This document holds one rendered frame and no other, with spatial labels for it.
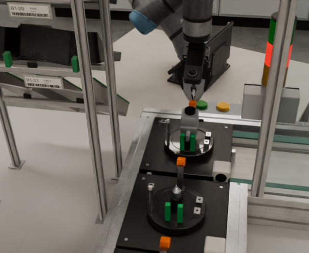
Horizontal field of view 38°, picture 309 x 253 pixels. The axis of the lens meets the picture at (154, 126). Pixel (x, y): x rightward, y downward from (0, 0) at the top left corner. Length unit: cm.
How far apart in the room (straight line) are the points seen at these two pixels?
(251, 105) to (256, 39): 314
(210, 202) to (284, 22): 47
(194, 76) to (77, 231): 50
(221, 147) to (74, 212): 44
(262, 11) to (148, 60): 247
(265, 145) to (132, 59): 100
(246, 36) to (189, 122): 304
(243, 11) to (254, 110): 328
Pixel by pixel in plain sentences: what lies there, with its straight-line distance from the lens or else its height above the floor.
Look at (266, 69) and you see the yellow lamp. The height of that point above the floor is 130.
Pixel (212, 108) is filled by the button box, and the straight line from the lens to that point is 145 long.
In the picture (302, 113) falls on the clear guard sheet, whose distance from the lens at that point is 102.
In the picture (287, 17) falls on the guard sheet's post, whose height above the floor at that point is 143.
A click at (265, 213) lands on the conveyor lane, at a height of 91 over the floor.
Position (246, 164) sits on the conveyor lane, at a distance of 131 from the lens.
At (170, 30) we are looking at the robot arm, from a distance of 173.
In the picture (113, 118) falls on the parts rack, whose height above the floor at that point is 107.
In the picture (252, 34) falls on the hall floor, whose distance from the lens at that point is 424.
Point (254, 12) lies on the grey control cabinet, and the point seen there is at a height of 16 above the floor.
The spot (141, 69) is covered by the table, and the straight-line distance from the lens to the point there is 187.
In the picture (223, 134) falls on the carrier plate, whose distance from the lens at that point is 133.
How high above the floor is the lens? 177
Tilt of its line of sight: 37 degrees down
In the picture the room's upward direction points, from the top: 1 degrees counter-clockwise
